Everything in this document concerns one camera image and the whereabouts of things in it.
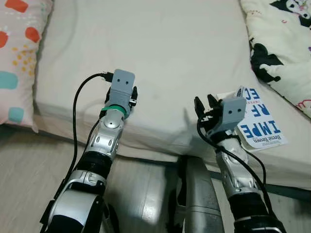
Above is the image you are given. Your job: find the white blue lettered book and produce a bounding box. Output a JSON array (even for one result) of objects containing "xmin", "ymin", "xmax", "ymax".
[{"xmin": 217, "ymin": 86, "xmax": 288, "ymax": 150}]

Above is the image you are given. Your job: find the pink orange spotted pillow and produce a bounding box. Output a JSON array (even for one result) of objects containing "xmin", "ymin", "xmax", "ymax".
[{"xmin": 0, "ymin": 0, "xmax": 53, "ymax": 133}]

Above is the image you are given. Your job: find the cream sheeted mattress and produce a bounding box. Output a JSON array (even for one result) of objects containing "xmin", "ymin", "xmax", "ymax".
[{"xmin": 33, "ymin": 0, "xmax": 311, "ymax": 190}]

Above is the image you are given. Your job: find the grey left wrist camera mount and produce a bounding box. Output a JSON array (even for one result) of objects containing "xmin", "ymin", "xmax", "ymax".
[{"xmin": 108, "ymin": 69, "xmax": 136, "ymax": 108}]

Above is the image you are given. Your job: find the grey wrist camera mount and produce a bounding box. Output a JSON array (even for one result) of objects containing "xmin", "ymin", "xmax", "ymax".
[
  {"xmin": 221, "ymin": 96, "xmax": 247, "ymax": 134},
  {"xmin": 108, "ymin": 69, "xmax": 136, "ymax": 108}
]

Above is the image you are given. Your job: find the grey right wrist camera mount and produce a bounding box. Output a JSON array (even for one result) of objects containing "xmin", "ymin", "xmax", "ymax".
[{"xmin": 221, "ymin": 96, "xmax": 247, "ymax": 134}]

